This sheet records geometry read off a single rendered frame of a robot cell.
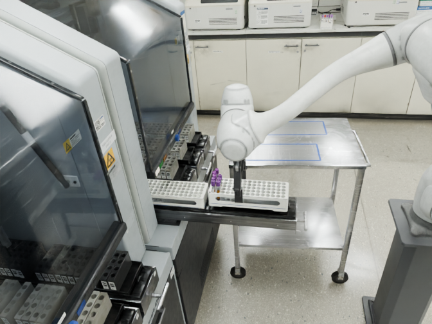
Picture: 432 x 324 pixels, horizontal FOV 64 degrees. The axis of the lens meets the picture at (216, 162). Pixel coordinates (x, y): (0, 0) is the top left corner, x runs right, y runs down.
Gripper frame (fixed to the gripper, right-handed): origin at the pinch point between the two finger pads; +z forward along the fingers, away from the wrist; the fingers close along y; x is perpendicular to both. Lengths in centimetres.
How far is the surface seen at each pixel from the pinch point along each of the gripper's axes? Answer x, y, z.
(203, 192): 14.5, -1.2, 2.2
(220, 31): 49, 227, 0
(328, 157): -35.2, 34.4, 6.8
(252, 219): -5.0, -6.8, 9.1
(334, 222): -46, 49, 61
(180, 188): 24.1, 0.7, 2.2
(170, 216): 27.6, -6.6, 11.1
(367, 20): -80, 229, -6
